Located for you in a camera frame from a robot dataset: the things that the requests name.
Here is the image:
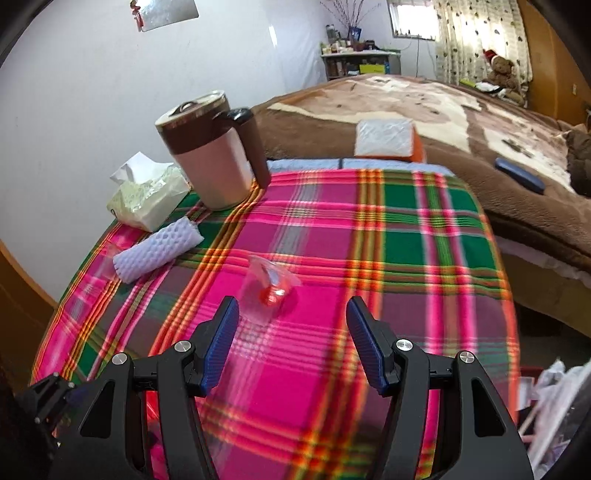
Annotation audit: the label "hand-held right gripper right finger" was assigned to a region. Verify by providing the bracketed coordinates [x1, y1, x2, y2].
[346, 296, 536, 480]

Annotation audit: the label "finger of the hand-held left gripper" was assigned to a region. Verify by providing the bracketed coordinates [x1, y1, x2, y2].
[18, 373, 77, 446]

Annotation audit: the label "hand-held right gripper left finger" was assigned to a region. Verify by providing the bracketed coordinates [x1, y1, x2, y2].
[55, 296, 241, 480]

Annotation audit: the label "clear plastic cup red residue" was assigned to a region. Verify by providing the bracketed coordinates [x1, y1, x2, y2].
[240, 255, 302, 326]

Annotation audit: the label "bin with white plastic bag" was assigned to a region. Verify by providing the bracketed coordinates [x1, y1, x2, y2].
[517, 357, 585, 469]

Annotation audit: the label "white foam net sleeve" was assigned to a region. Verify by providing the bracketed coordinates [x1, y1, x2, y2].
[113, 218, 205, 283]

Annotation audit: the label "plaid tablecloth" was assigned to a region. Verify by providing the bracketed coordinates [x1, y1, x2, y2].
[30, 168, 522, 480]

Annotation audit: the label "soft tissue pack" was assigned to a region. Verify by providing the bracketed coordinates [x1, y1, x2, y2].
[107, 152, 192, 232]

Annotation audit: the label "brown and beige lidded mug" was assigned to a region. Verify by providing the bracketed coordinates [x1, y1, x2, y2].
[154, 91, 272, 210]

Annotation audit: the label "light blue pad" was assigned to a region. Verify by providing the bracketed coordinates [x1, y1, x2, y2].
[267, 158, 455, 177]

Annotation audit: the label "white bed skirt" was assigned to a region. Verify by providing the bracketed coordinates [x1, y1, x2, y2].
[496, 237, 591, 280]

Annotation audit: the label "black remote control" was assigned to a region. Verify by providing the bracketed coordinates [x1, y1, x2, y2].
[495, 157, 546, 195]

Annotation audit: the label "brown bed blanket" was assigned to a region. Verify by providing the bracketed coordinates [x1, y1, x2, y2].
[252, 75, 591, 273]

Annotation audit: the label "dark brown jacket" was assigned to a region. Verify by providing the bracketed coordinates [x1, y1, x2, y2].
[564, 129, 591, 197]

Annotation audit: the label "cluttered white shelf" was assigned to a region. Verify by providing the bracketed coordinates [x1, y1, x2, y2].
[320, 23, 402, 83]

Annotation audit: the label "brown teddy bear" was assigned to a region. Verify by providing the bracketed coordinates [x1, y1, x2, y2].
[482, 48, 527, 106]

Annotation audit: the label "patterned curtain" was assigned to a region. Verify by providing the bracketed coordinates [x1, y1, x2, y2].
[433, 0, 533, 89]

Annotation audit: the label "wooden wardrobe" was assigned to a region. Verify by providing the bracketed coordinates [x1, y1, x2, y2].
[519, 0, 591, 126]

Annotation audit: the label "window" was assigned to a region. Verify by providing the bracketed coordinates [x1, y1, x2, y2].
[387, 0, 439, 41]

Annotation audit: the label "bare decorative branches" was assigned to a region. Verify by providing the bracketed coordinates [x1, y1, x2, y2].
[323, 0, 370, 28]

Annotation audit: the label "wall mirror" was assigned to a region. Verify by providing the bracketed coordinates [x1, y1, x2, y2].
[137, 0, 200, 32]

